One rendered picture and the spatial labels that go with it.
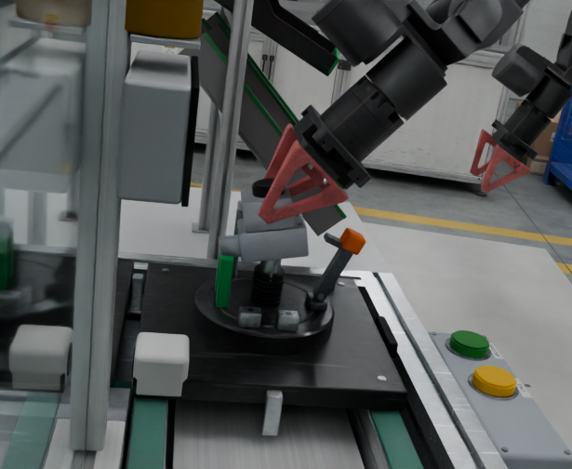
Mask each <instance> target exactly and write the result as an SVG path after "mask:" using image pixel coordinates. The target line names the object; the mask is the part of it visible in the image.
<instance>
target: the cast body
mask: <svg viewBox="0 0 572 469"><path fill-rule="evenodd" d="M273 181H274V179H262V180H258V181H255V182H254V183H253V184H252V188H250V189H243V190H241V200H242V210H243V219H239V220H238V221H237V224H238V234H234V235H225V236H219V237H218V241H219V256H221V255H225V256H233V257H234V258H236V257H241V261H242V262H243V263H245V262H254V261H271V260H280V259H288V258H297V257H306V256H308V255H309V248H308V235H307V227H306V224H305V221H304V219H303V216H302V214H301V213H300V214H298V215H295V216H292V217H289V218H286V219H283V220H280V221H276V222H273V223H270V224H268V223H266V222H265V221H264V220H263V219H262V218H261V217H260V216H259V215H258V212H259V209H260V207H261V205H262V203H263V201H264V199H265V197H266V195H267V193H268V192H269V190H270V188H271V186H272V184H273ZM290 204H292V199H291V196H290V193H289V190H288V187H287V186H286V187H285V189H284V190H283V192H282V193H281V195H280V196H279V198H278V200H277V202H276V204H275V205H274V208H275V209H278V208H282V207H285V206H287V205H290Z"/></svg>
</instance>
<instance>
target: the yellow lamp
mask: <svg viewBox="0 0 572 469"><path fill-rule="evenodd" d="M203 5H204V0H126V21H125V29H126V30H127V31H128V32H131V33H134V34H144V35H149V36H156V37H164V38H174V39H195V38H198V37H199V36H200V35H201V25H202V16H203Z"/></svg>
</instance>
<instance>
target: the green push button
mask: <svg viewBox="0 0 572 469"><path fill-rule="evenodd" d="M449 345H450V347H451V348H452V349H453V350H454V351H456V352H458V353H460V354H462V355H466V356H471V357H482V356H485V355H487V353H488V349H489V342H488V341H487V339H486V338H485V337H483V336H482V335H480V334H478V333H475V332H472V331H468V330H458V331H456V332H453V333H452V334H451V336H450V340H449Z"/></svg>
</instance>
